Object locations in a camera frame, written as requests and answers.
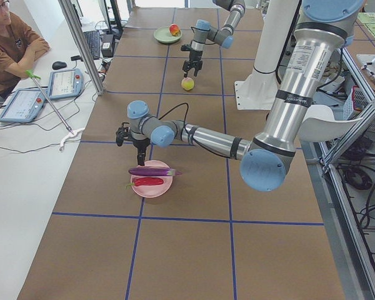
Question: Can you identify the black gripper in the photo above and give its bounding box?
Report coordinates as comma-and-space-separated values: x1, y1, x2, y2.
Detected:
133, 139, 151, 166
182, 49, 203, 78

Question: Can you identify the purple eggplant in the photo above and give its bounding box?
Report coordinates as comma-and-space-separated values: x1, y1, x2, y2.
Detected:
128, 166, 182, 176

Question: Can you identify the green pink peach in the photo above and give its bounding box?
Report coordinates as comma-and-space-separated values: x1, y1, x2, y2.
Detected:
181, 77, 194, 91

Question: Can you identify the red chili pepper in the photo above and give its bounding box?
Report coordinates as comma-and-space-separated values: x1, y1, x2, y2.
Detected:
124, 177, 164, 189

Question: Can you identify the red pomegranate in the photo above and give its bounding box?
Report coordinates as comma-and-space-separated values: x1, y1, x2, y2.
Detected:
169, 23, 180, 36

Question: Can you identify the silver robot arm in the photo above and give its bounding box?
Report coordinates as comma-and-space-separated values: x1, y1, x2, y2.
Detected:
181, 0, 246, 78
126, 1, 363, 192

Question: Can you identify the pink plate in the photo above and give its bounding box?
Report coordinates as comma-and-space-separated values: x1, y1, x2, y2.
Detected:
129, 174, 173, 198

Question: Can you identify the green plate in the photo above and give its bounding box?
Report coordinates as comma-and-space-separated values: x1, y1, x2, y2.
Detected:
153, 26, 183, 44

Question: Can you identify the black keyboard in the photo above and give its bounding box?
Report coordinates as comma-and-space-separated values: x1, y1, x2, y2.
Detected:
83, 31, 101, 60

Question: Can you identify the far teach pendant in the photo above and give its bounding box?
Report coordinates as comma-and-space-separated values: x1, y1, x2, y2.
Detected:
47, 68, 84, 100

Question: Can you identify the teach pendant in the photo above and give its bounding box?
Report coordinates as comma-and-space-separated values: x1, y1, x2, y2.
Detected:
0, 89, 45, 123
47, 68, 84, 100

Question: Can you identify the black computer mouse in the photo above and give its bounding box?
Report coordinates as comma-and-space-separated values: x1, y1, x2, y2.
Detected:
52, 61, 68, 71

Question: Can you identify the near teach pendant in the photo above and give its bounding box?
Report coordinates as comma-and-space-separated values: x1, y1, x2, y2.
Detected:
0, 89, 45, 123

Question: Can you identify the white plastic chair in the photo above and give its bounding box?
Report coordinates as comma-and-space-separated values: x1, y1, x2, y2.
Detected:
298, 104, 363, 142

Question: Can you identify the white mesh basket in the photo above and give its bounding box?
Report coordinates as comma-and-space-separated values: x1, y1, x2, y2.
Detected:
343, 86, 369, 121

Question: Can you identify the person in brown shirt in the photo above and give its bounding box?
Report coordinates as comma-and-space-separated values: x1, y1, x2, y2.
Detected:
0, 1, 50, 98

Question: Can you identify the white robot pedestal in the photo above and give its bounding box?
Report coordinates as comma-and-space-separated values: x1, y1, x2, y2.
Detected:
234, 0, 301, 110

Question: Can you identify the green handled grabber stick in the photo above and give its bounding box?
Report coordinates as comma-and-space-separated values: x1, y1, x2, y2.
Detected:
25, 70, 85, 152

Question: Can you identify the aluminium frame column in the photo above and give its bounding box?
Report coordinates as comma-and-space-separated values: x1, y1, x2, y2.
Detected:
58, 0, 104, 96

